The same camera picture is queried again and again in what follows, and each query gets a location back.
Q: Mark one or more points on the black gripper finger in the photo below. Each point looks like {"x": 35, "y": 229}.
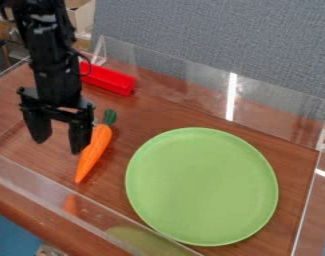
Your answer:
{"x": 39, "y": 125}
{"x": 80, "y": 135}

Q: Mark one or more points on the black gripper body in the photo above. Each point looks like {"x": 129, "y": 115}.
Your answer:
{"x": 77, "y": 110}

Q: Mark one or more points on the orange toy carrot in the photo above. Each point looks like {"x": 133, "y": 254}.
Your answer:
{"x": 101, "y": 138}

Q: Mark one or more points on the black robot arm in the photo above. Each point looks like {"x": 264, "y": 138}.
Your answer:
{"x": 54, "y": 98}

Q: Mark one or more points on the red plastic block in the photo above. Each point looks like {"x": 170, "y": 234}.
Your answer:
{"x": 108, "y": 79}

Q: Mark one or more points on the green round plate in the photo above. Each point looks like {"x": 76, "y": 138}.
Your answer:
{"x": 201, "y": 186}

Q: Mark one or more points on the clear acrylic enclosure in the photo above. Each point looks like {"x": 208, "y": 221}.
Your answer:
{"x": 86, "y": 219}

